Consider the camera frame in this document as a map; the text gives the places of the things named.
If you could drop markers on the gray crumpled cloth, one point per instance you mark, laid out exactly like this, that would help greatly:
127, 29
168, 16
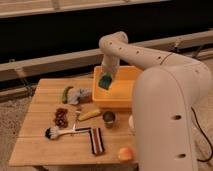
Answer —
81, 95

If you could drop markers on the green chili pepper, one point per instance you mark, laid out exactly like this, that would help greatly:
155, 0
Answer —
65, 94

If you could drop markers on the brown grape bunch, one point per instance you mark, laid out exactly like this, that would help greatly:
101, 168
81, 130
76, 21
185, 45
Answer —
61, 118

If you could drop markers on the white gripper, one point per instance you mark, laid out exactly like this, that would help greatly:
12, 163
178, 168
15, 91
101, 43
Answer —
110, 65

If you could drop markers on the white lidded container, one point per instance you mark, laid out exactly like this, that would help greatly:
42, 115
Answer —
131, 124

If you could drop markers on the wooden table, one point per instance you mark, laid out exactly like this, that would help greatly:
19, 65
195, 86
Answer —
32, 148

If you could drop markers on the green sponge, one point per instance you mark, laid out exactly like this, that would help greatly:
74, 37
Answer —
105, 81

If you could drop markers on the yellow corn cob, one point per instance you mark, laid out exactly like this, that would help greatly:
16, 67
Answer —
89, 115

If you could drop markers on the orange peach fruit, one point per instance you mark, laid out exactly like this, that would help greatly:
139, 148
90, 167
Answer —
125, 154

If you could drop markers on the dark metal cup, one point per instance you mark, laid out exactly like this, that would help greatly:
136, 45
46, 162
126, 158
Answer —
109, 119

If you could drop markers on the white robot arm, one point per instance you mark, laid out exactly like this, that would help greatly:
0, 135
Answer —
163, 94

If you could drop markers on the orange plastic tray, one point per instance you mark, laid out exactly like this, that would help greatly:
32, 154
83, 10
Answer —
119, 94

